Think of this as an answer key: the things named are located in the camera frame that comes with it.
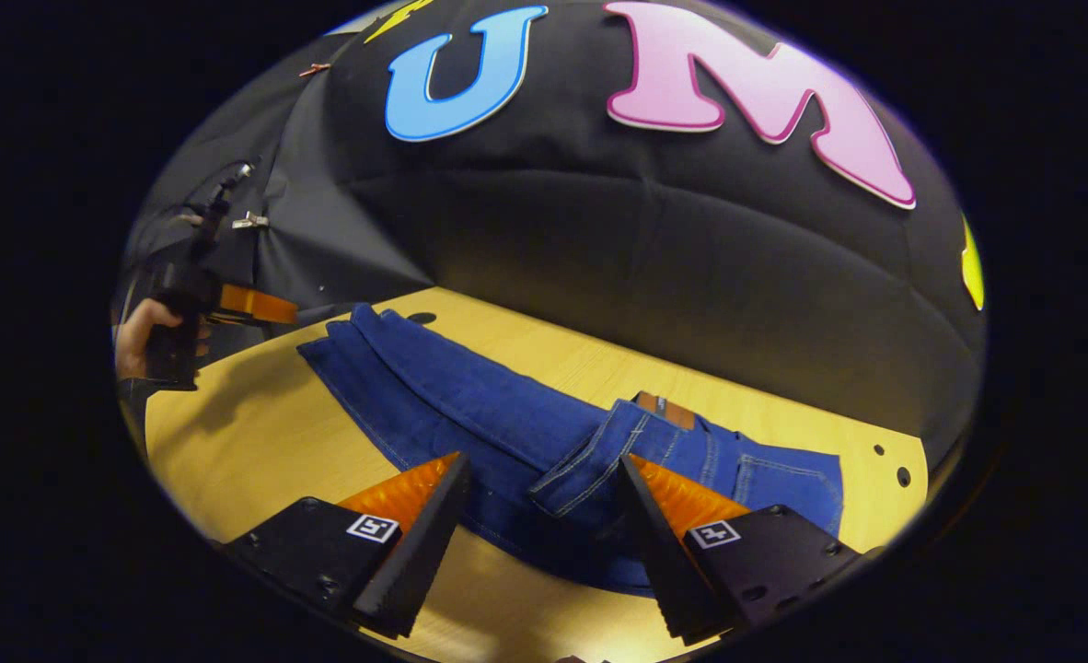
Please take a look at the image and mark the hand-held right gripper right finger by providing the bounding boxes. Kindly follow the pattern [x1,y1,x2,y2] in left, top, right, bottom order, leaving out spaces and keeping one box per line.
[619,453,876,646]

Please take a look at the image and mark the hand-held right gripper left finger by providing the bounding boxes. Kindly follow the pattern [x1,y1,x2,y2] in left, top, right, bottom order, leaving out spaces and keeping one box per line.
[224,451,471,641]

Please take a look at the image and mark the blue jeans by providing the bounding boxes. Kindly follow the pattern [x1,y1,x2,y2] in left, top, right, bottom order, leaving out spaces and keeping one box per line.
[297,304,846,598]

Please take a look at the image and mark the black backdrop cloth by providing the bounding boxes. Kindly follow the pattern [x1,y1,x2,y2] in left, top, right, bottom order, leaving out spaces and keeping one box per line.
[116,0,989,466]

